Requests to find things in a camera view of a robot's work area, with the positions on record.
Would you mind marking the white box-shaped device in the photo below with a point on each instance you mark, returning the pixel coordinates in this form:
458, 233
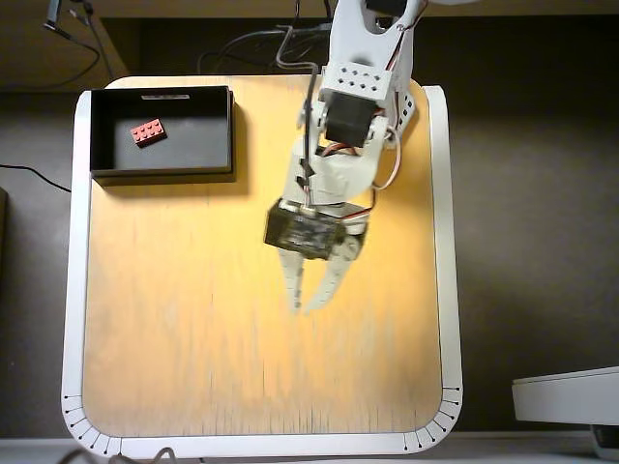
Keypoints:
566, 396

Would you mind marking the white label strip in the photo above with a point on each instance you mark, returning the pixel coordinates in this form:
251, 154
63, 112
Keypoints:
164, 97

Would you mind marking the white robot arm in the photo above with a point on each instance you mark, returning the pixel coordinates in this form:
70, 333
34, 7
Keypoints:
358, 48

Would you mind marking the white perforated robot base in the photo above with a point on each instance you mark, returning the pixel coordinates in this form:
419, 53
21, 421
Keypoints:
407, 108

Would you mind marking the dark brown box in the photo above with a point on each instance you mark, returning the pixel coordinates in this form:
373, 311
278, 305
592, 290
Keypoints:
3, 232

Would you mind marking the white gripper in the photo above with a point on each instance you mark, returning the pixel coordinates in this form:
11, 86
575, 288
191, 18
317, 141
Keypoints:
334, 282

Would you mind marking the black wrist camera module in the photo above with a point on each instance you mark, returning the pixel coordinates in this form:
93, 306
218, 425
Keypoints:
300, 232

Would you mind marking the red lego block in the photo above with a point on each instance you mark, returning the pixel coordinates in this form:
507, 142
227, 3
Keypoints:
147, 133

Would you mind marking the brown wooden desk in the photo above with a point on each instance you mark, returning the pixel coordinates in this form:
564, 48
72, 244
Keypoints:
29, 53

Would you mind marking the black rectangular bin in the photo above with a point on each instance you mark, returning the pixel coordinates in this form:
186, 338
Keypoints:
193, 150

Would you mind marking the white table rim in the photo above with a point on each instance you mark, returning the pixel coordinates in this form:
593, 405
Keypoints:
72, 290

